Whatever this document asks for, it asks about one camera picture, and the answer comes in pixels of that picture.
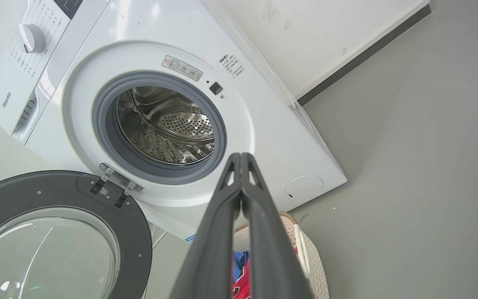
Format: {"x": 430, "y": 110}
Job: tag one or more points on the blue energy label sticker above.
{"x": 190, "y": 238}

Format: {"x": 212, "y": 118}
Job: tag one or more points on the steel perforated washer drum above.
{"x": 168, "y": 128}

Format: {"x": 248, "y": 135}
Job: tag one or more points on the round white filter cover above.
{"x": 304, "y": 189}

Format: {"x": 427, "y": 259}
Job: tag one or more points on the white front-load washing machine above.
{"x": 272, "y": 137}

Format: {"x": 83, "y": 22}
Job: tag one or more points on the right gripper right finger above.
{"x": 272, "y": 257}

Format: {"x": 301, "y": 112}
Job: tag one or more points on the metal door hinge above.
{"x": 116, "y": 179}

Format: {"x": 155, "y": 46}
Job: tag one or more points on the blue garment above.
{"x": 240, "y": 265}

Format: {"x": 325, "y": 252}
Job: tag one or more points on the black display panel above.
{"x": 69, "y": 6}

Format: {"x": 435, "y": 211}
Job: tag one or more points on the white plastic laundry basket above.
{"x": 318, "y": 270}

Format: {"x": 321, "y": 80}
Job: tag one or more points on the white detergent drawer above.
{"x": 6, "y": 108}

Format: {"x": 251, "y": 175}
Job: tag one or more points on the black round glass washer door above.
{"x": 135, "y": 249}

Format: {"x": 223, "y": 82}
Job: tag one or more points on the white round control knob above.
{"x": 32, "y": 38}

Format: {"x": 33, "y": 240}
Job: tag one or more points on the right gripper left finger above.
{"x": 210, "y": 257}

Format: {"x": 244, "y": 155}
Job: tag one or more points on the black door latch socket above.
{"x": 215, "y": 88}

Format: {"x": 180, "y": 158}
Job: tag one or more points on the red grey warning sticker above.
{"x": 182, "y": 68}

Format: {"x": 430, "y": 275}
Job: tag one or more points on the red white basketball jersey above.
{"x": 242, "y": 287}

